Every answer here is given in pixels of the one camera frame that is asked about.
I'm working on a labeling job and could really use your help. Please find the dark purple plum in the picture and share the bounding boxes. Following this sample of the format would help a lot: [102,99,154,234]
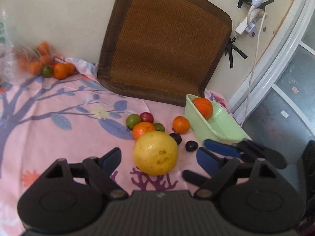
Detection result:
[169,133,182,145]
[185,141,199,152]

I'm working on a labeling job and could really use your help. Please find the large yellow grapefruit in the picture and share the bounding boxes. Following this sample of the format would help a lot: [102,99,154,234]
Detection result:
[133,131,178,176]

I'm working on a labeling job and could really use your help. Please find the small tangerine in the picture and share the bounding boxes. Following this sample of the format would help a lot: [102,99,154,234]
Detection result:
[172,116,190,134]
[132,122,156,140]

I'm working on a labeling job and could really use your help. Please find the large orange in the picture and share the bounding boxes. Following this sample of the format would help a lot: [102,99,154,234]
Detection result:
[192,98,214,120]

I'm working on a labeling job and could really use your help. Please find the green tomato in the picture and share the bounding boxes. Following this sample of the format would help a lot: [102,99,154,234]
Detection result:
[126,114,142,130]
[153,123,165,132]

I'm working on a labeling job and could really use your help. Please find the red tomato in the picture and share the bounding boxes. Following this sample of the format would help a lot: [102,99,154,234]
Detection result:
[139,112,154,124]

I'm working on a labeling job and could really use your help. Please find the light green plastic basin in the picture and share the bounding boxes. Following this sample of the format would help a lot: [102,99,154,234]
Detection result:
[184,94,250,144]

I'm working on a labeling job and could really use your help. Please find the pink printed bedsheet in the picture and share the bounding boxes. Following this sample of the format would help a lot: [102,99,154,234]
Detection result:
[1,58,203,235]

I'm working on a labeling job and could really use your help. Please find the pile tangerine right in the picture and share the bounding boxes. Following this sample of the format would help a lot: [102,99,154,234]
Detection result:
[65,63,75,76]

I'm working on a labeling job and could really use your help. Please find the pile tangerine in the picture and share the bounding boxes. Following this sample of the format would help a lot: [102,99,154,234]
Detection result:
[65,63,75,76]
[53,63,68,80]
[37,41,52,56]

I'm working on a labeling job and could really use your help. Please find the pile tangerine front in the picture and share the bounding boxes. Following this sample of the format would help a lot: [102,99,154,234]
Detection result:
[53,63,68,80]

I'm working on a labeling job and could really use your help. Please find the pile green fruit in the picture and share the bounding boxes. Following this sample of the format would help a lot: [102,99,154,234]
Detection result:
[41,65,53,78]

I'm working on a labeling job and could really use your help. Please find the white power strip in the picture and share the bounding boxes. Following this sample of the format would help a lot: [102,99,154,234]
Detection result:
[235,9,265,38]

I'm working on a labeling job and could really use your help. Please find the brown woven seat cushion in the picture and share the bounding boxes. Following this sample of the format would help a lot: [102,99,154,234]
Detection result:
[97,0,232,106]

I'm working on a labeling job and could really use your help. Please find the pile tangerine back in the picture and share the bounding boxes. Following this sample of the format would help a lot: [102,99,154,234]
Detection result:
[37,41,52,56]

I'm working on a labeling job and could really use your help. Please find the clear plastic bag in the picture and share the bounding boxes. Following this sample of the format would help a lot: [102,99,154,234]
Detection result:
[1,9,31,85]

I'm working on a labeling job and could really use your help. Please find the white window frame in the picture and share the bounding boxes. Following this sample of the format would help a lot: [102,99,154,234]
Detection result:
[229,0,314,133]

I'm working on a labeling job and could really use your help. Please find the white power cable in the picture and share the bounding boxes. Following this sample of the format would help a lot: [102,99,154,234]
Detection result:
[240,12,269,127]

